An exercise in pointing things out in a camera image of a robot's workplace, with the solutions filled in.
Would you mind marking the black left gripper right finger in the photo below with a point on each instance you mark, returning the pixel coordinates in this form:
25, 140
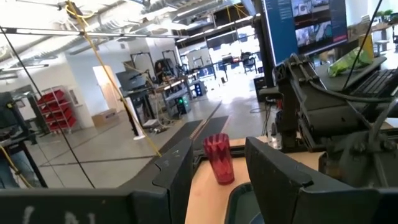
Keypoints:
273, 186

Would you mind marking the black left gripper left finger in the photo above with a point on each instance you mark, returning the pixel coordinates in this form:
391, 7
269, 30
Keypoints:
180, 174

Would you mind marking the blue round plate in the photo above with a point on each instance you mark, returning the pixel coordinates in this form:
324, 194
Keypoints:
255, 219

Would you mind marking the dark green plastic tray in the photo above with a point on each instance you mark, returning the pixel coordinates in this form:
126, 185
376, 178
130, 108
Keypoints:
239, 205

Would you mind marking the red plastic cup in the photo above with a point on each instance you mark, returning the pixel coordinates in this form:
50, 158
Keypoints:
219, 161

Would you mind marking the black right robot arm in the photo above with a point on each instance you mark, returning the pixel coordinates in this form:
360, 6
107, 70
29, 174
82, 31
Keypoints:
326, 115

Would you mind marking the black hazard-striped floor mat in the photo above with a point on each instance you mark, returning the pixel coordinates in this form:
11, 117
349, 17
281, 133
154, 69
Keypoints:
211, 127

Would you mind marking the black pole white base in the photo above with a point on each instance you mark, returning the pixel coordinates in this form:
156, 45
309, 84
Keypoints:
139, 136

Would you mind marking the green-lit device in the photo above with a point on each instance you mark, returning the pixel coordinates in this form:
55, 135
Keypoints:
183, 104

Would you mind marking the black keyboard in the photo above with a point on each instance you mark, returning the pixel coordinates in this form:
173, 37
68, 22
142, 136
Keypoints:
376, 82

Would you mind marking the dark desk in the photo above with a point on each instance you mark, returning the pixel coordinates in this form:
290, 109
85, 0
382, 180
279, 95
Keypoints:
332, 82

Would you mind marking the cardboard box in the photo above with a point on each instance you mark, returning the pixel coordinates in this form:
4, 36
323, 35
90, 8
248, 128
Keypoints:
105, 117

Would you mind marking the green bag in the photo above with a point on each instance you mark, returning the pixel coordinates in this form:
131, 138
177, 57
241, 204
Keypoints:
345, 63

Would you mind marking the black box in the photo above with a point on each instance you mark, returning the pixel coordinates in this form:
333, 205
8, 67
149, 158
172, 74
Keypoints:
262, 88

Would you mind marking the black display on stand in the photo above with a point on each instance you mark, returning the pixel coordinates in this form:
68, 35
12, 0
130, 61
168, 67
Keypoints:
132, 80

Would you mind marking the rack with red bins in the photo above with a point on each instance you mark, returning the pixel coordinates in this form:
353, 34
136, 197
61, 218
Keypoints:
54, 107

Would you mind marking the computer monitor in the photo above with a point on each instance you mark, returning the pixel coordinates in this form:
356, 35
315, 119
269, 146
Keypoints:
280, 31

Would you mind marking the person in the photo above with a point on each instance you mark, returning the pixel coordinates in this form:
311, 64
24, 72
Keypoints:
7, 171

